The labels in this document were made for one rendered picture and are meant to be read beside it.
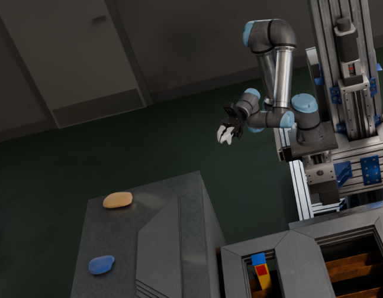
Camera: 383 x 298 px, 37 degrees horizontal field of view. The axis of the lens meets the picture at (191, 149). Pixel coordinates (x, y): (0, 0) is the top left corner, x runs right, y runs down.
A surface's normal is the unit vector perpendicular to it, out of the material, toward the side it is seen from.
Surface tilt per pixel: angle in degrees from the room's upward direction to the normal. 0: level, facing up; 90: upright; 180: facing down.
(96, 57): 90
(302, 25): 90
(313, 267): 0
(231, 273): 0
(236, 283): 0
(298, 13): 90
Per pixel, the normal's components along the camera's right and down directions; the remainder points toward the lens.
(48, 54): -0.04, 0.57
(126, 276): -0.29, -0.79
